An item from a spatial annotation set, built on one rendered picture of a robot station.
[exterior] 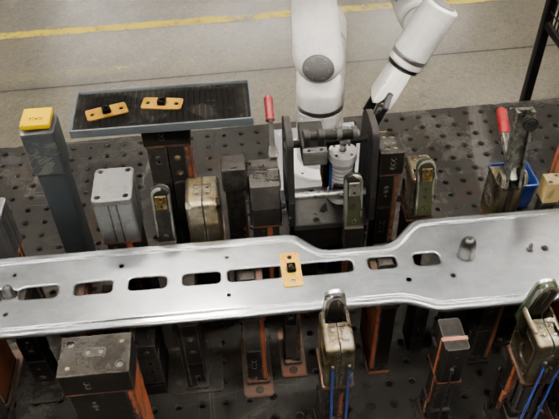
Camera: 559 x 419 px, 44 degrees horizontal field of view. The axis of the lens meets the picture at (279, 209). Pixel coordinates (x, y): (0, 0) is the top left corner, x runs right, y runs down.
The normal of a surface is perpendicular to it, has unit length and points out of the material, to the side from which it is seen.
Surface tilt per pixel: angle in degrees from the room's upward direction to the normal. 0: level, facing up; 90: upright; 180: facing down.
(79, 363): 0
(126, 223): 90
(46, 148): 90
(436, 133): 0
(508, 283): 0
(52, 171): 90
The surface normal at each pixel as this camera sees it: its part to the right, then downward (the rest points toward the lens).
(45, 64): -0.02, -0.71
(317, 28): -0.11, 0.33
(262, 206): 0.09, 0.70
